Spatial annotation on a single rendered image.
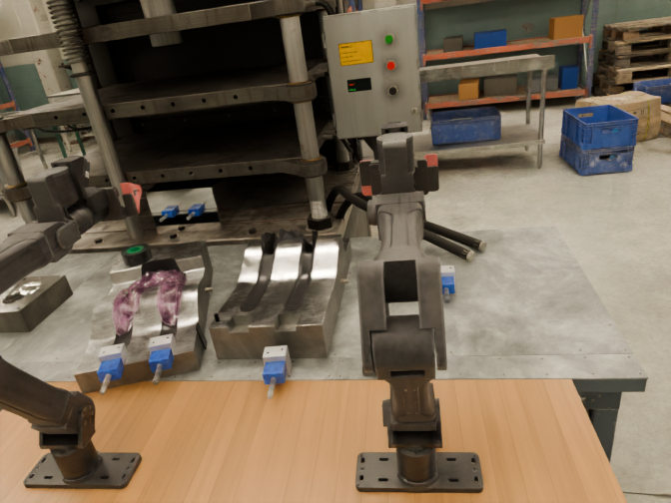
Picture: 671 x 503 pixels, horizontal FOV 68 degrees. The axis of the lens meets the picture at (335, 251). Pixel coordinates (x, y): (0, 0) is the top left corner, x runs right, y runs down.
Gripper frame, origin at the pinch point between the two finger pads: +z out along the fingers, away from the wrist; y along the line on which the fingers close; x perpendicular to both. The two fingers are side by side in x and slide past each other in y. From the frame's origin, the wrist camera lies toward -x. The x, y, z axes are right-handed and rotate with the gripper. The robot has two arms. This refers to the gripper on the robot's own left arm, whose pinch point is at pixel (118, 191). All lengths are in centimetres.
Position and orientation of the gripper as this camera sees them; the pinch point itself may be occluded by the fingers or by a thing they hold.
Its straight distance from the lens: 117.7
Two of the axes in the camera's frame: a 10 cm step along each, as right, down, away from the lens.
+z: 1.1, -4.4, 8.9
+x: 1.3, 9.0, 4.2
